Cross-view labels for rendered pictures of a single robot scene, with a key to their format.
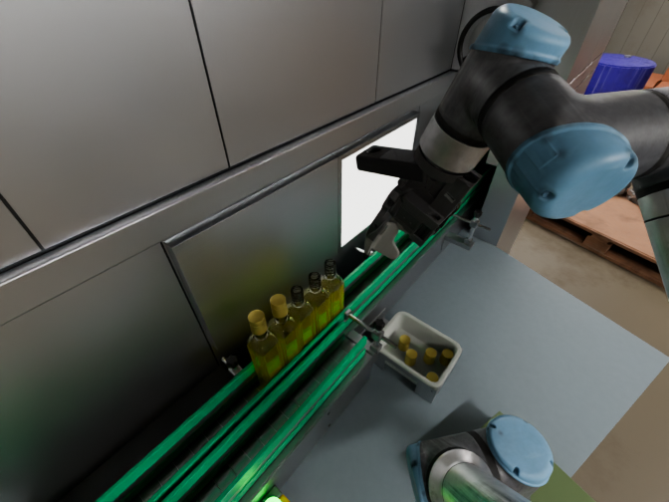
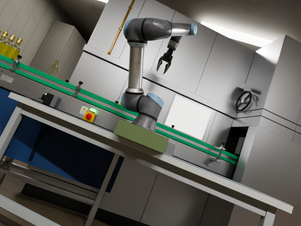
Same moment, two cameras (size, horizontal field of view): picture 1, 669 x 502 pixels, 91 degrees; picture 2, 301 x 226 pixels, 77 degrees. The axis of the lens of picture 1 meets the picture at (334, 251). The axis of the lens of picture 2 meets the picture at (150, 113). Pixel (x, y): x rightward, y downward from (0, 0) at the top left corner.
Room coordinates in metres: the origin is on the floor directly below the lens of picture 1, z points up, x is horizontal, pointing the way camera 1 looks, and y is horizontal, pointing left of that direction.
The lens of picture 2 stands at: (-0.62, -1.09, 0.76)
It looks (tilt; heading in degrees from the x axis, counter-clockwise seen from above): 9 degrees up; 42
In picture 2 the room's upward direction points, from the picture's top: 22 degrees clockwise
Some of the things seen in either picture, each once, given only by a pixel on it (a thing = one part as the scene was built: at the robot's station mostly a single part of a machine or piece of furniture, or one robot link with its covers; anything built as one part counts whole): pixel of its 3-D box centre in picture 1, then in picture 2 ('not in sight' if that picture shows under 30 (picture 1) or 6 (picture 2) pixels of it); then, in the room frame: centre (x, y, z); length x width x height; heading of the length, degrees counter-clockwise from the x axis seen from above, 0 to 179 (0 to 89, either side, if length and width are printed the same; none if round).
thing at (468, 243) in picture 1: (464, 232); (217, 154); (1.01, -0.51, 0.90); 0.17 x 0.05 x 0.23; 49
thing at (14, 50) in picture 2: not in sight; (12, 54); (-0.31, 0.78, 1.02); 0.06 x 0.06 x 0.28; 49
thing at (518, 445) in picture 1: (509, 457); (151, 106); (0.21, -0.34, 0.98); 0.13 x 0.12 x 0.14; 100
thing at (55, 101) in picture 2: not in sight; (52, 101); (-0.06, 0.32, 0.79); 0.08 x 0.08 x 0.08; 49
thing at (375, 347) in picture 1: (369, 331); not in sight; (0.52, -0.10, 0.95); 0.17 x 0.03 x 0.12; 49
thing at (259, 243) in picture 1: (330, 211); (166, 107); (0.80, 0.01, 1.15); 0.90 x 0.03 x 0.34; 139
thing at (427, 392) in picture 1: (406, 349); (158, 144); (0.56, -0.22, 0.79); 0.27 x 0.17 x 0.08; 49
